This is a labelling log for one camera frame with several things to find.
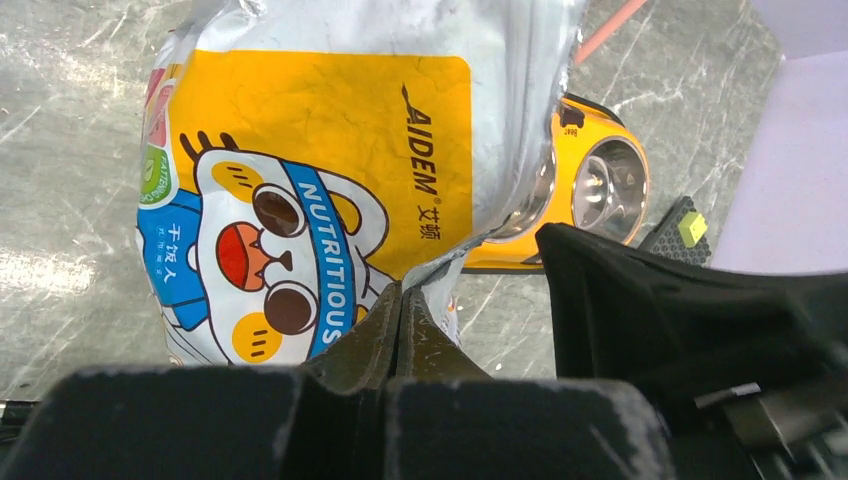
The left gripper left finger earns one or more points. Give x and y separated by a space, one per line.
320 420

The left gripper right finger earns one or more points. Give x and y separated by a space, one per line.
445 418

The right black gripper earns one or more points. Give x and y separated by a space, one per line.
754 365

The pet food bag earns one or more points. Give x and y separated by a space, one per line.
300 156

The yellow double pet bowl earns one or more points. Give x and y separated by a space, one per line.
595 179

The green building brick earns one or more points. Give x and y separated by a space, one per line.
692 227

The grey building baseplate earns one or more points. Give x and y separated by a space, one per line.
664 239

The pink music stand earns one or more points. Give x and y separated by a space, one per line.
607 29

